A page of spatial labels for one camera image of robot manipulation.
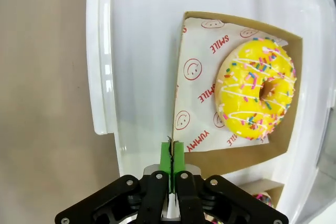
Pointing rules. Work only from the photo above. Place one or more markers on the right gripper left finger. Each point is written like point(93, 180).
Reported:
point(147, 197)

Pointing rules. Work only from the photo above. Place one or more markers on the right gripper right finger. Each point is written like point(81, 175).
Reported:
point(191, 197)

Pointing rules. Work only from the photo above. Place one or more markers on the cardboard tray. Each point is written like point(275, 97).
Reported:
point(277, 188)
point(236, 159)

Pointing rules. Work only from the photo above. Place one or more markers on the pink sprinkled donut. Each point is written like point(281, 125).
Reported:
point(263, 199)

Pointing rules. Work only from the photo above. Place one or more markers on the cardboard tray under pink donut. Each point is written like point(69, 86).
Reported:
point(277, 188)

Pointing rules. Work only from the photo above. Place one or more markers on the smiley paper under yellow donut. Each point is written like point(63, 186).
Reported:
point(199, 95)

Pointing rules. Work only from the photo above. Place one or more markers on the yellow sprinkled donut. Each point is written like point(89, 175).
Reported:
point(244, 98)

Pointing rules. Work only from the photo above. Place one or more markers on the white plastic container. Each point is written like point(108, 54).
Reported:
point(141, 51)

